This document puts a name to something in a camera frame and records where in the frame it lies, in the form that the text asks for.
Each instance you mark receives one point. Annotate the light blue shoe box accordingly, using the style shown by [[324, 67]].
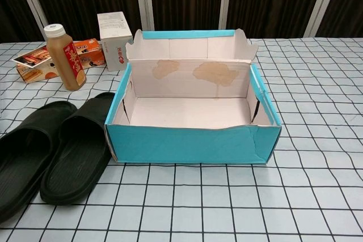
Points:
[[184, 145]]

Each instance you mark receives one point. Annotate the tall white carton box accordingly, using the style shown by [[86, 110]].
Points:
[[113, 40]]

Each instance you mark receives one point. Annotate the brown tea bottle white cap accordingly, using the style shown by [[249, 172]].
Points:
[[71, 63]]

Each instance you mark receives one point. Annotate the orange snack packet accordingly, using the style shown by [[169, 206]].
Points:
[[90, 52]]

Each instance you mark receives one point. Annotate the photo print biscuit box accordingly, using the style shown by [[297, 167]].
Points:
[[34, 63]]

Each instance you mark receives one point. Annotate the checked white tablecloth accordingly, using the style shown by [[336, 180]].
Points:
[[227, 202]]

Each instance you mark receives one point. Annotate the black rubber slipper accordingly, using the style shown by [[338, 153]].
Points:
[[17, 162], [71, 162]]

